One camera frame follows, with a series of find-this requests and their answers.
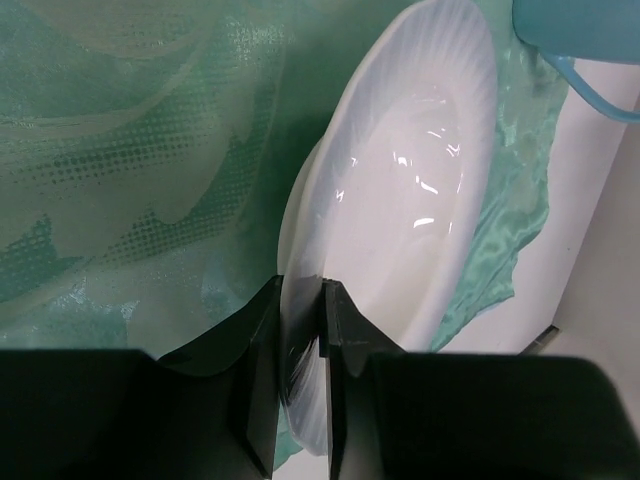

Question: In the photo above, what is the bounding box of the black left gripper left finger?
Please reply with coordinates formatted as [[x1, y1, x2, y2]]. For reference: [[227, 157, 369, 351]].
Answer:
[[157, 276, 282, 475]]

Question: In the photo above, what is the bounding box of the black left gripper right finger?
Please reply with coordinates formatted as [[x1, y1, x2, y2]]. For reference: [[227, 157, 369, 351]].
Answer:
[[319, 280, 402, 479]]

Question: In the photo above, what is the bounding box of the white ribbed plate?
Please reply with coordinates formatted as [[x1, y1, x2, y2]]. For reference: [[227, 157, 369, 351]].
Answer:
[[278, 1, 497, 456]]

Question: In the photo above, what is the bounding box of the green satin placemat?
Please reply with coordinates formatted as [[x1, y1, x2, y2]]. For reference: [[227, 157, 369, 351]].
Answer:
[[0, 0, 576, 466]]

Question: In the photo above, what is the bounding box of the light blue mug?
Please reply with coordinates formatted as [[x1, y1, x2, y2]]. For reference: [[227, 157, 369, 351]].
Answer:
[[512, 0, 639, 124]]

